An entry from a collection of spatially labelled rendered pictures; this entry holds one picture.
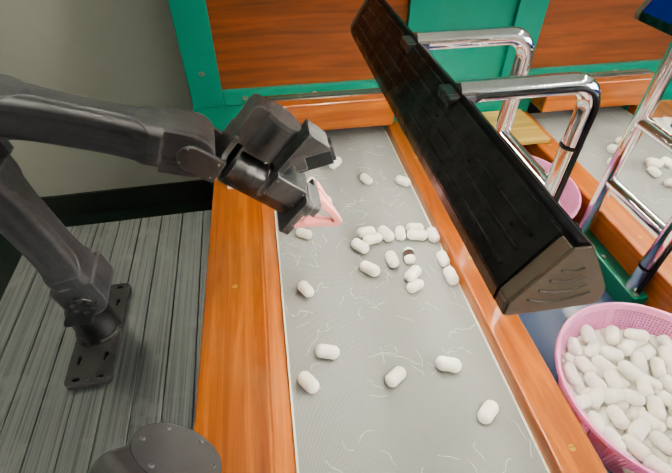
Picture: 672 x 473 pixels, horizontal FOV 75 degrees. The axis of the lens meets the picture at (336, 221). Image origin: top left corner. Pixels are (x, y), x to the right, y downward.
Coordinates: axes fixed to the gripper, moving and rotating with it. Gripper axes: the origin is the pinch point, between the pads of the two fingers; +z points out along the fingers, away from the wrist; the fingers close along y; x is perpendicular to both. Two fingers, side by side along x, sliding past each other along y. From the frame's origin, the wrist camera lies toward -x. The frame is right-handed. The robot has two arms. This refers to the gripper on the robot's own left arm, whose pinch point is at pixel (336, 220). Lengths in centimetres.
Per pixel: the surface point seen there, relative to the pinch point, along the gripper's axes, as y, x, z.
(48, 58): 118, 66, -54
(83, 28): 119, 49, -49
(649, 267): -12, -27, 43
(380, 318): -11.5, 5.1, 11.3
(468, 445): -31.9, 1.0, 16.1
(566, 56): 45, -46, 46
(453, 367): -22.3, -1.2, 16.0
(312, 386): -21.9, 11.6, 1.0
